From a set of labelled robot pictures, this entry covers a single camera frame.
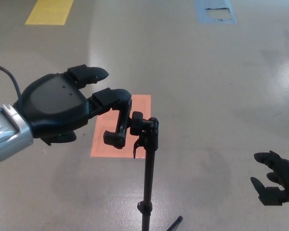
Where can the orange rectangular floor marker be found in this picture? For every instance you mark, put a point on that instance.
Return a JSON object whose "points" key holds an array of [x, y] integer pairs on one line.
{"points": [[98, 146]]}

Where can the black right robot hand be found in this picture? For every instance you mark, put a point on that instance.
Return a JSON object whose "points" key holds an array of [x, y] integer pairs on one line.
{"points": [[286, 173]]}

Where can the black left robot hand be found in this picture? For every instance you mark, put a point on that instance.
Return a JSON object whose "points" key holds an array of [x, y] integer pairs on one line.
{"points": [[55, 103]]}

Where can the torn blue floor marker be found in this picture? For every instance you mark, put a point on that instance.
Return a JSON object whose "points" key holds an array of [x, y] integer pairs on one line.
{"points": [[202, 12]]}

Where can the black tripod phone stand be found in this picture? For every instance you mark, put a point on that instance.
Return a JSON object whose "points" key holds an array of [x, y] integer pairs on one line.
{"points": [[149, 168]]}

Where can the yellow rectangular floor marker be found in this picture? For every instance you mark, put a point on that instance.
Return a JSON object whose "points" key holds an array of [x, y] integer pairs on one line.
{"points": [[49, 12]]}

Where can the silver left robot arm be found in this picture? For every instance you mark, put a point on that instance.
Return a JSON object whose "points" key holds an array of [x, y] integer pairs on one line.
{"points": [[7, 134]]}

